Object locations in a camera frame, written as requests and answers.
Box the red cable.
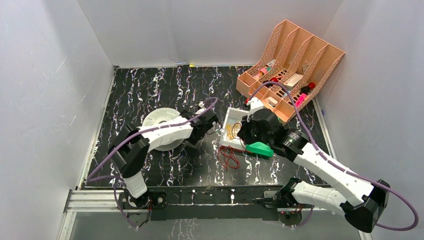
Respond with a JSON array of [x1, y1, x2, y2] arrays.
[[217, 145, 248, 172]]

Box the white perforated cable spool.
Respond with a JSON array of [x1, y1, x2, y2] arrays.
[[141, 107, 183, 152]]

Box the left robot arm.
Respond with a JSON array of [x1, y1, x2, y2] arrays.
[[108, 107, 219, 208]]

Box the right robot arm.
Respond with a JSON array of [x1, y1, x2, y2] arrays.
[[237, 108, 389, 233]]

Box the green plastic bin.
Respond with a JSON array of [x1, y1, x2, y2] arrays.
[[245, 142, 274, 158]]

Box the white plastic bin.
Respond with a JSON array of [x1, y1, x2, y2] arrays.
[[218, 107, 248, 151]]

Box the white small eraser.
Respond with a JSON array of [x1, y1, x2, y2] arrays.
[[266, 96, 278, 108]]

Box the red black ball item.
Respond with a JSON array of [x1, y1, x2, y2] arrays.
[[269, 77, 280, 83]]

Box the white box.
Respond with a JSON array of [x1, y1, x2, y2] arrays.
[[283, 73, 303, 91]]

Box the pink white tube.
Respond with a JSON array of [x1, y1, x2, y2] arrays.
[[253, 59, 276, 80]]

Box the pink marker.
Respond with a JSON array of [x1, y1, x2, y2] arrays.
[[293, 93, 308, 108]]

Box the red black bottle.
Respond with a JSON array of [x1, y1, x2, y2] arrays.
[[300, 82, 316, 95]]

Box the peach file organizer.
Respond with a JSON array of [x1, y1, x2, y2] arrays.
[[236, 19, 345, 124]]

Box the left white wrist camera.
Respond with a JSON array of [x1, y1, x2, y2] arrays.
[[195, 101, 207, 115]]

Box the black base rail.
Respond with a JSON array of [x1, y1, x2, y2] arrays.
[[118, 185, 311, 225]]

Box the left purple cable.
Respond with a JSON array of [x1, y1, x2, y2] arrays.
[[86, 96, 220, 229]]

